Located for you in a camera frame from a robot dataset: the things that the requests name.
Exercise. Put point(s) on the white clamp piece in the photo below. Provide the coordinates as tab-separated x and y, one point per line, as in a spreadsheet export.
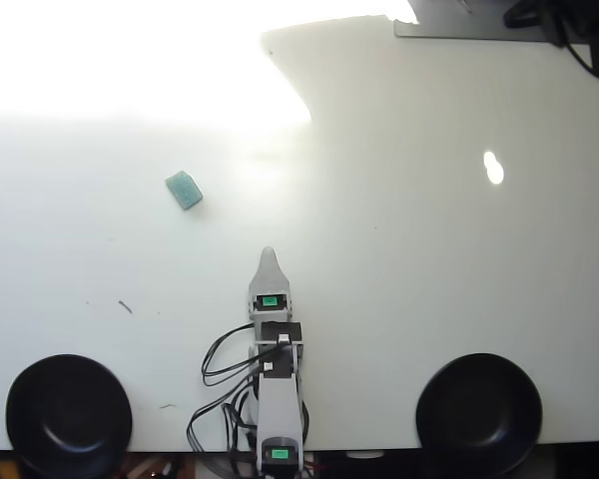
364	454

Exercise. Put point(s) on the white Koch robot arm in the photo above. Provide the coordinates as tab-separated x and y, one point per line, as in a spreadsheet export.
278	404

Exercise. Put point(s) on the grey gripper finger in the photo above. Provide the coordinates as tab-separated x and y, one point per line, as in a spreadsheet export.
270	274

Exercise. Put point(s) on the black round bowl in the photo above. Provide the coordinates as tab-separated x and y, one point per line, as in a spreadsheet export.
479	414
70	414

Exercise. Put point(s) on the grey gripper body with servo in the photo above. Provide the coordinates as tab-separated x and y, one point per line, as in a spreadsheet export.
279	313

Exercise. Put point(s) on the yellow object under table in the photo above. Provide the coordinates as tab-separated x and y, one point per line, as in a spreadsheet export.
6	470

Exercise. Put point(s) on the blue foam cube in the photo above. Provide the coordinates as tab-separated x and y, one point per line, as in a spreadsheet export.
184	190

